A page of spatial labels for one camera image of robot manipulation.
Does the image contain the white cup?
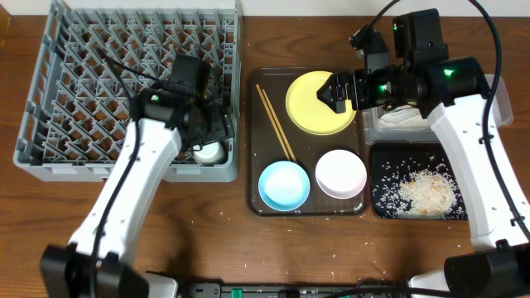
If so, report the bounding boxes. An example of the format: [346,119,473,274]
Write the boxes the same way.
[192,142,226,166]

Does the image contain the blue bowl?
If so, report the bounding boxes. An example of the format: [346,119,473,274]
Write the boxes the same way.
[258,161,311,212]

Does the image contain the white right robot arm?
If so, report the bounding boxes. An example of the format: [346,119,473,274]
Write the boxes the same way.
[316,57,529,297]

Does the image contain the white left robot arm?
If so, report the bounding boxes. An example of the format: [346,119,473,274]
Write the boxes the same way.
[40,89,234,297]

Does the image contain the crumpled white wrapper waste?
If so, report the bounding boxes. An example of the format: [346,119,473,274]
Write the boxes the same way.
[378,105,430,129]

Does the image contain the clear plastic waste bin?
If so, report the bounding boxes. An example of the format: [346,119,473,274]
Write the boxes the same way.
[362,77,513,145]

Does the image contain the black waste tray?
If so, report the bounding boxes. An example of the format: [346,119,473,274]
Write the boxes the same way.
[369,142,476,220]

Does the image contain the pile of rice waste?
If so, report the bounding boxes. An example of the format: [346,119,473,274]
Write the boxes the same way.
[372,155,467,220]

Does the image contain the yellow plate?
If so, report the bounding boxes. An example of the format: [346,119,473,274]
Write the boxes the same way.
[286,70,356,136]

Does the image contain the dark brown serving tray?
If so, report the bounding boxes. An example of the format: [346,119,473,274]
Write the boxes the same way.
[246,67,369,217]

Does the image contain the right wooden chopstick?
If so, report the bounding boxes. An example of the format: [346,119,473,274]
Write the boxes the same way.
[262,89,297,163]

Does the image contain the grey dish rack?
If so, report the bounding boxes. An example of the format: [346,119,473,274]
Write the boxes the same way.
[13,1,242,182]

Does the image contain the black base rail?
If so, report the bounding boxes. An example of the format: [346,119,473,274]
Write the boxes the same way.
[144,272,415,298]

